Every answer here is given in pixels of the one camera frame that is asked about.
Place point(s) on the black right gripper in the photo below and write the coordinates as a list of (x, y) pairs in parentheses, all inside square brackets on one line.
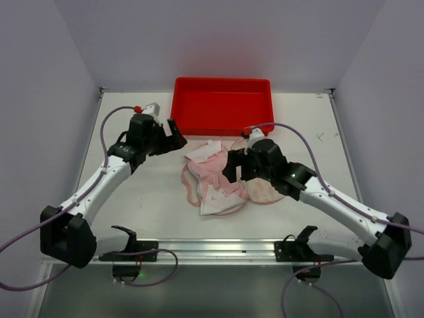
[(241, 165)]

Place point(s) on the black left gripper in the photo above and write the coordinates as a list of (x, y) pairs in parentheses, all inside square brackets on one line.
[(164, 140)]

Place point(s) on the floral mesh laundry bag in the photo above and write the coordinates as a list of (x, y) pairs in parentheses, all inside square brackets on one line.
[(259, 191)]

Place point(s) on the white bra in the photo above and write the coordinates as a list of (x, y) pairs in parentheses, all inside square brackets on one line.
[(214, 203)]

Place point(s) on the pink bra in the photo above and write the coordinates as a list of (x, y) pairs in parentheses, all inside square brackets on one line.
[(209, 172)]

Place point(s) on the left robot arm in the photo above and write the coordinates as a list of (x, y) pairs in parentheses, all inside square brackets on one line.
[(65, 232)]

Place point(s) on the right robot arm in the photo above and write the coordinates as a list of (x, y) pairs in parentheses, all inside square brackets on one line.
[(379, 241)]

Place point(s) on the red plastic tray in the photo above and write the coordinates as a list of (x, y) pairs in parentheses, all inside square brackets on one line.
[(220, 106)]

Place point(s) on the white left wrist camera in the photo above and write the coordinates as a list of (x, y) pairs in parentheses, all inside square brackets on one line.
[(152, 109)]

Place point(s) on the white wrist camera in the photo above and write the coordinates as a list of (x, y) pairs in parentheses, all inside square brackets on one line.
[(255, 136), (152, 109)]

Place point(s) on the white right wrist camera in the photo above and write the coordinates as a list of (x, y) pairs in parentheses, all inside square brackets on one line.
[(255, 136)]

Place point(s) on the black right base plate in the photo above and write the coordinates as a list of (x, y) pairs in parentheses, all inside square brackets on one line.
[(285, 250)]

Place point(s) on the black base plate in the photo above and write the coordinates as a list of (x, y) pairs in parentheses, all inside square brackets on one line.
[(285, 250), (145, 247)]

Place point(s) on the aluminium mounting rail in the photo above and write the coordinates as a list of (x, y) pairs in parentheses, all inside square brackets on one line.
[(217, 251)]

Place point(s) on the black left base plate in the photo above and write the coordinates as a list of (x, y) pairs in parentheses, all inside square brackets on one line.
[(145, 247)]

